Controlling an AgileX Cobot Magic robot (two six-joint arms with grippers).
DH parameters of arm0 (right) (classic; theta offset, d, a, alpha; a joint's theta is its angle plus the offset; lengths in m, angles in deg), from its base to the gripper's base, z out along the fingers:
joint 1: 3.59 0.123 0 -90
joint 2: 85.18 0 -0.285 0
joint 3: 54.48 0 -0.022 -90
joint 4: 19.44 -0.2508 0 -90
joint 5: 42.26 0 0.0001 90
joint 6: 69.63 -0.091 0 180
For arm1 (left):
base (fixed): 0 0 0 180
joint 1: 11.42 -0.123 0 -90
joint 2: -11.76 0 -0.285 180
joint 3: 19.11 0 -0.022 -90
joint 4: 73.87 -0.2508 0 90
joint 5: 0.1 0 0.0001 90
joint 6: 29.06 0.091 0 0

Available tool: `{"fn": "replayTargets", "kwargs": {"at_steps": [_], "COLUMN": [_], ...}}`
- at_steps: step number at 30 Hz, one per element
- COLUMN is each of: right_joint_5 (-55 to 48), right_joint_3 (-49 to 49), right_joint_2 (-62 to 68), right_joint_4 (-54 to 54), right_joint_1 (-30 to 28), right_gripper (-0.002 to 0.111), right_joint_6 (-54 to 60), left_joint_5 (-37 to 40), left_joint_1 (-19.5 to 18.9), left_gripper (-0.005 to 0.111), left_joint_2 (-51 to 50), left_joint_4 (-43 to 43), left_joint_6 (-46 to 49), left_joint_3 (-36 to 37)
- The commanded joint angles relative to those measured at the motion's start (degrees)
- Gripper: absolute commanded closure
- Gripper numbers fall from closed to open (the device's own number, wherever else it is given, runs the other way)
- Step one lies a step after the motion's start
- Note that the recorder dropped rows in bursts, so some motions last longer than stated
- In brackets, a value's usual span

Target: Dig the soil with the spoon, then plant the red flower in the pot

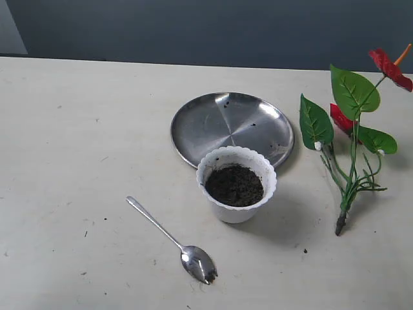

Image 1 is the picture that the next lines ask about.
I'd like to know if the steel spork spoon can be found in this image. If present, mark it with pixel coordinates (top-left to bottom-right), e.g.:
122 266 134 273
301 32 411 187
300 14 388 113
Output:
126 196 218 285

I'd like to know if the artificial anthurium plant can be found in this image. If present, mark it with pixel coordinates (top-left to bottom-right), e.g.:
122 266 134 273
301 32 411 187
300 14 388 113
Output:
299 44 412 236

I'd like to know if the white scalloped plastic pot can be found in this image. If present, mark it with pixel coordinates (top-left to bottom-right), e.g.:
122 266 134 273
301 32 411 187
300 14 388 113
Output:
196 146 277 223

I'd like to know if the dark soil in pot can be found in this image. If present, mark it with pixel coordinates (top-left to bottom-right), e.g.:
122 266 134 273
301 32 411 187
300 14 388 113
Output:
205 165 264 207

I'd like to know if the round steel plate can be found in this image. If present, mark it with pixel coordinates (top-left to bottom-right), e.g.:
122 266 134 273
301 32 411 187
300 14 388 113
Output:
170 92 295 167

